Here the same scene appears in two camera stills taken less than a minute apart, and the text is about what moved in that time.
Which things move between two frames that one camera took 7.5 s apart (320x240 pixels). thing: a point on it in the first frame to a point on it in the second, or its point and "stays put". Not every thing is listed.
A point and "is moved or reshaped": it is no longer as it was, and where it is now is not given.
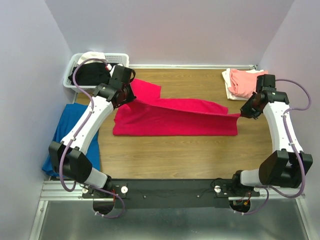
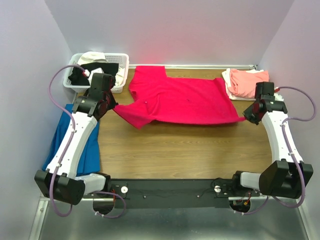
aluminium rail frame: x=65 y=215 stays put
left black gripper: x=131 y=97 to x=113 y=102
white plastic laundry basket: x=112 y=59 stays put
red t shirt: x=149 y=115 is moved or reshaped
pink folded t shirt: x=243 y=84 stays put
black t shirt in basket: x=90 y=74 stays put
